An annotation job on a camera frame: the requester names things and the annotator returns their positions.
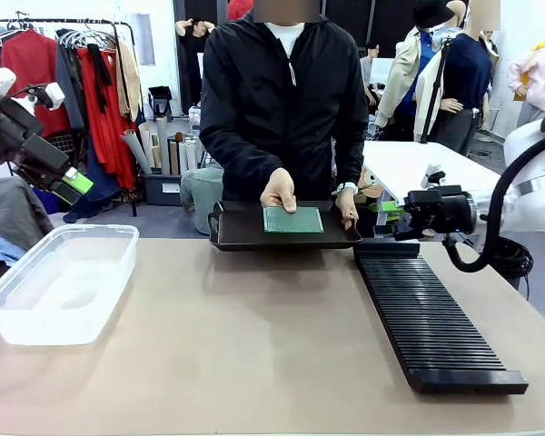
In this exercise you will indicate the person's right forearm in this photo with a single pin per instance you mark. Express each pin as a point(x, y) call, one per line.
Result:
point(236, 159)

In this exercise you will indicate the tall grey cardboard tube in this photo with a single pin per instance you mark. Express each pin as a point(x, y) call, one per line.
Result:
point(162, 145)

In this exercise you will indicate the mannequin with pink top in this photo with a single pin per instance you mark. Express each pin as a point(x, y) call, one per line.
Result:
point(538, 77)

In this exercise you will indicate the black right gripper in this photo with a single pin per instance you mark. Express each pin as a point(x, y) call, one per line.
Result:
point(449, 211)

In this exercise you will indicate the person in black t-shirt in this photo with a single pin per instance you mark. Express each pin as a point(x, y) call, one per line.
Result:
point(193, 54)

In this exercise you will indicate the crouching person in grey trousers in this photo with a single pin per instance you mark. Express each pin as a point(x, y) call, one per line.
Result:
point(200, 186)

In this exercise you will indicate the person's black jacket torso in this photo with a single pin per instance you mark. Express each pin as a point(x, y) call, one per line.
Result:
point(277, 100)

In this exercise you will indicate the person's left hand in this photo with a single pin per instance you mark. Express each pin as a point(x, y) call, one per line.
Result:
point(347, 206)

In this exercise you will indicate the black slotted PCB rack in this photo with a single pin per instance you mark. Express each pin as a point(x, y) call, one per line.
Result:
point(427, 313)

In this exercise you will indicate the black rectangular tray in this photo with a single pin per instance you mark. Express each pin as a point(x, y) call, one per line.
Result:
point(240, 231)

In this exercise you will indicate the black clothes rack frame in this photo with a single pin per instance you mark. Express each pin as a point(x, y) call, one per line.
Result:
point(125, 68)

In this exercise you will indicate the mannequin with beige coat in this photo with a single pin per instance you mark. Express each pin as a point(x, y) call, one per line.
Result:
point(404, 68)

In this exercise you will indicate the grey storage bin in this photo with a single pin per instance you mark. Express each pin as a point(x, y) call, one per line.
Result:
point(163, 188)

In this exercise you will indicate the mannequin with navy top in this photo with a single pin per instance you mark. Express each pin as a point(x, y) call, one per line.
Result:
point(468, 77)

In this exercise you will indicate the beige garment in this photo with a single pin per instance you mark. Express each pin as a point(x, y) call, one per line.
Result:
point(129, 82)

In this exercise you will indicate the red blouse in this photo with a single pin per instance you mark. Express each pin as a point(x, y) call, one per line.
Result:
point(27, 63)

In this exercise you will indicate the white paper roll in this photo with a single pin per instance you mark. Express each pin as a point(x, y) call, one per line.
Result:
point(190, 156)

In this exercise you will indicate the white wristwatch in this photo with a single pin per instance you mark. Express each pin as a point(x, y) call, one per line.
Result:
point(347, 186)

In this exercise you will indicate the green plastic object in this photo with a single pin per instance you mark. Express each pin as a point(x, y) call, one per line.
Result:
point(377, 213)

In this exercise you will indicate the person's left forearm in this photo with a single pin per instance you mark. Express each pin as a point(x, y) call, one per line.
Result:
point(349, 159)

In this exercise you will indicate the brown paper roll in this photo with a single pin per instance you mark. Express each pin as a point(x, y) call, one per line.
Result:
point(179, 154)

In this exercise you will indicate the person's right hand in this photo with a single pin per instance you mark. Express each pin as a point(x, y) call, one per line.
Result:
point(279, 188)

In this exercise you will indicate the clear plastic container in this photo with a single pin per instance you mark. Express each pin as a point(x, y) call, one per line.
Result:
point(59, 290)

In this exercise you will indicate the red long dress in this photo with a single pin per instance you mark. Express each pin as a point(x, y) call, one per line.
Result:
point(106, 136)

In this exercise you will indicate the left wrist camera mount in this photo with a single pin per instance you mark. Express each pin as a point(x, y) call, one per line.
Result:
point(50, 95)

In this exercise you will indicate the grey paper roll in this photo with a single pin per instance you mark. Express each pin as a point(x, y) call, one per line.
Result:
point(136, 150)

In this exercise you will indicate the black stool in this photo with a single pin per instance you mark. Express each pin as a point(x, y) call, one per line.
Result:
point(160, 102)

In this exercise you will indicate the green PCB board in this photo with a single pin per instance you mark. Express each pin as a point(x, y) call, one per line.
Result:
point(300, 222)

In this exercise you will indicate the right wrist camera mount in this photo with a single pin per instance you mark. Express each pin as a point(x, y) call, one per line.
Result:
point(432, 175)

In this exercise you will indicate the dark grey coat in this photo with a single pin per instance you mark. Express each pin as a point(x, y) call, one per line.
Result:
point(68, 91)

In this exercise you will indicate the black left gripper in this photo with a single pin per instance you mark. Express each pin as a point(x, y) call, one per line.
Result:
point(41, 154)

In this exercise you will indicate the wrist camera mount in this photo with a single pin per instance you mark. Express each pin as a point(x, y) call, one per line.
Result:
point(50, 95)
point(432, 175)

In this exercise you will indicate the black scarf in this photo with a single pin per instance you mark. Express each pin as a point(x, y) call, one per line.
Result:
point(101, 77)

